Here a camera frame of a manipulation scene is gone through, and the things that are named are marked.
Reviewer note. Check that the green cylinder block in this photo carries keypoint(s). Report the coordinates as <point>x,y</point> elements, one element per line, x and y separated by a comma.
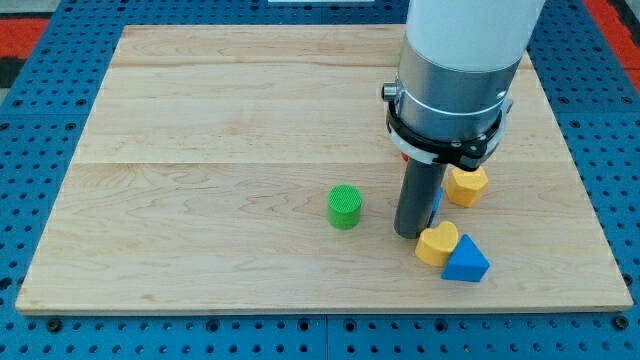
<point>344,203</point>

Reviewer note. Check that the yellow heart block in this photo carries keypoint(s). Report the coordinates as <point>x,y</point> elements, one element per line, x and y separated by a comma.
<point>436,244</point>

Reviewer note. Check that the blue block behind pointer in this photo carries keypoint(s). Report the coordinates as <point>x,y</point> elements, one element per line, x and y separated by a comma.
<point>435,207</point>

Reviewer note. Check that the black and white mounting flange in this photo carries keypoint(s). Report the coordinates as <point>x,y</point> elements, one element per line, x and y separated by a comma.
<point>467,155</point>

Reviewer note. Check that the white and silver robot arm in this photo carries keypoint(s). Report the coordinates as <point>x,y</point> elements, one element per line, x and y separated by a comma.
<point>457,63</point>

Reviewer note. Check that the light wooden board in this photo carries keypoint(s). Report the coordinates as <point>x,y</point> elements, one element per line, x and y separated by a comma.
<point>199,187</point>

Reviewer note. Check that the yellow hexagon block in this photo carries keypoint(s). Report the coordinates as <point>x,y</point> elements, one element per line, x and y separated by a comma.
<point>466,188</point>

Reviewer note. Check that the dark grey cylindrical pointer tool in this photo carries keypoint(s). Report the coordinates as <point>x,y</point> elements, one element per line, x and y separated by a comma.
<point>420,186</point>

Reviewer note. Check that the blue triangle block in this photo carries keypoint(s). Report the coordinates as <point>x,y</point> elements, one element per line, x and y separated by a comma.
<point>467,262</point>

